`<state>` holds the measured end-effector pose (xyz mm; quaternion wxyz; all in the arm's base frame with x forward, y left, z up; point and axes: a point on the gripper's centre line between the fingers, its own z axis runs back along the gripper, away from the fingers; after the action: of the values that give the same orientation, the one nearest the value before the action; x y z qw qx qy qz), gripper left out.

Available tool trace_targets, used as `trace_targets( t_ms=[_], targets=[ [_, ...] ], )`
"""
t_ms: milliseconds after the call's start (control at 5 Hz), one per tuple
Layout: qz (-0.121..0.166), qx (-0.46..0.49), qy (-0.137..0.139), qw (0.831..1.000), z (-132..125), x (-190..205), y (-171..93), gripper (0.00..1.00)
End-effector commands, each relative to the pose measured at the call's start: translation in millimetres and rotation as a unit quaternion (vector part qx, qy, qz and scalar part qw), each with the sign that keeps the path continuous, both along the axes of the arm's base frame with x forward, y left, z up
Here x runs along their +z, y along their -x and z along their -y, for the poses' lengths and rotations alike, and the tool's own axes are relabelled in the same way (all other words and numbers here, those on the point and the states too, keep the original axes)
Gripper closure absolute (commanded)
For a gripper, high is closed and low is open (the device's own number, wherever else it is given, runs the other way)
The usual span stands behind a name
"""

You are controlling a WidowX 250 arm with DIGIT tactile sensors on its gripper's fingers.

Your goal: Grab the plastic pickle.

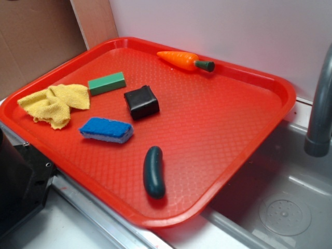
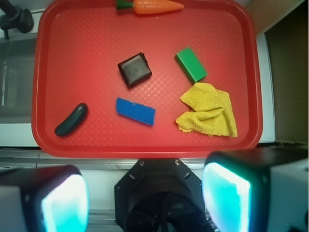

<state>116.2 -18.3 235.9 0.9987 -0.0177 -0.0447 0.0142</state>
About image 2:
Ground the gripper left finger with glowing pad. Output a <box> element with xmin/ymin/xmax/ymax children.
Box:
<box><xmin>0</xmin><ymin>165</ymin><xmax>90</xmax><ymax>232</ymax></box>

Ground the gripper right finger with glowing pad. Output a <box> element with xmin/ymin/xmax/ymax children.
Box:
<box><xmin>202</xmin><ymin>147</ymin><xmax>309</xmax><ymax>232</ymax></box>

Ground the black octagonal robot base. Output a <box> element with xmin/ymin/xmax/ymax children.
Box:
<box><xmin>114</xmin><ymin>159</ymin><xmax>214</xmax><ymax>232</ymax></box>

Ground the dark green plastic pickle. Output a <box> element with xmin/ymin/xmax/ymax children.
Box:
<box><xmin>54</xmin><ymin>103</ymin><xmax>88</xmax><ymax>137</ymax></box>

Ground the yellow microfiber cloth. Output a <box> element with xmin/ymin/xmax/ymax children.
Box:
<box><xmin>175</xmin><ymin>82</ymin><xmax>238</xmax><ymax>138</ymax></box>

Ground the red plastic tray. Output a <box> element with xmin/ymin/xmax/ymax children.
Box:
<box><xmin>31</xmin><ymin>0</ymin><xmax>263</xmax><ymax>159</ymax></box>

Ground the blue sponge piece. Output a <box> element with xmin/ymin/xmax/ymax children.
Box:
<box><xmin>116</xmin><ymin>98</ymin><xmax>156</xmax><ymax>126</ymax></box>

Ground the grey sink basin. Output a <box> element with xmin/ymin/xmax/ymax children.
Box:
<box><xmin>0</xmin><ymin>38</ymin><xmax>36</xmax><ymax>124</ymax></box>

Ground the green rectangular block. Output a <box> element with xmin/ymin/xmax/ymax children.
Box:
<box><xmin>175</xmin><ymin>47</ymin><xmax>208</xmax><ymax>84</ymax></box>

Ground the black square block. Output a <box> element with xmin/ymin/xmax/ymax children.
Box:
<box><xmin>117</xmin><ymin>52</ymin><xmax>152</xmax><ymax>87</ymax></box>

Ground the black clamp knob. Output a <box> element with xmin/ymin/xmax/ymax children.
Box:
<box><xmin>0</xmin><ymin>0</ymin><xmax>34</xmax><ymax>41</ymax></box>

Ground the orange plastic carrot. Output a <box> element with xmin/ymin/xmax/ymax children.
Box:
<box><xmin>116</xmin><ymin>0</ymin><xmax>184</xmax><ymax>15</ymax></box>

